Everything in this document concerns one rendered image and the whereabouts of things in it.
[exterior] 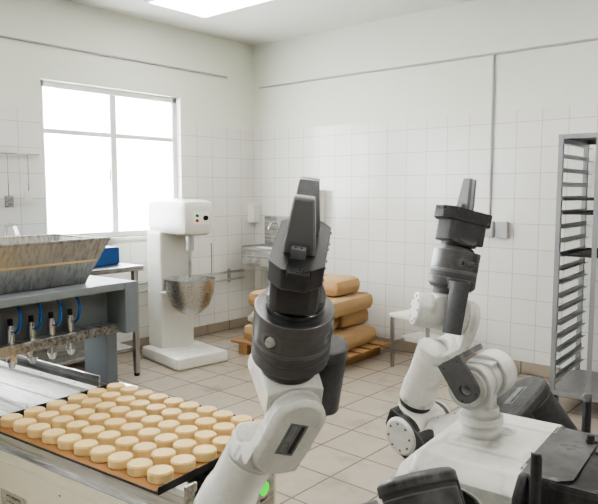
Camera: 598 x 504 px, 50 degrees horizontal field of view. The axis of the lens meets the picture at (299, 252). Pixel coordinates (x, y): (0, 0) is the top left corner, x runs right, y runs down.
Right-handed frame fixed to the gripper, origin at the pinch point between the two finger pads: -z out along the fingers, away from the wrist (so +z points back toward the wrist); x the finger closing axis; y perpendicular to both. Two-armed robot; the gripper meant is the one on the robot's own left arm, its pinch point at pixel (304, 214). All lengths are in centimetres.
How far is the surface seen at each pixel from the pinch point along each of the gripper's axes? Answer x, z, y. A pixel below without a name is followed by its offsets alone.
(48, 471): 38, 89, -54
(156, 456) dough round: 33, 74, -27
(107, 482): 32, 81, -37
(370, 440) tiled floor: 227, 246, 37
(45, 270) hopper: 90, 70, -77
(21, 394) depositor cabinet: 84, 112, -86
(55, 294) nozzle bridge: 84, 73, -72
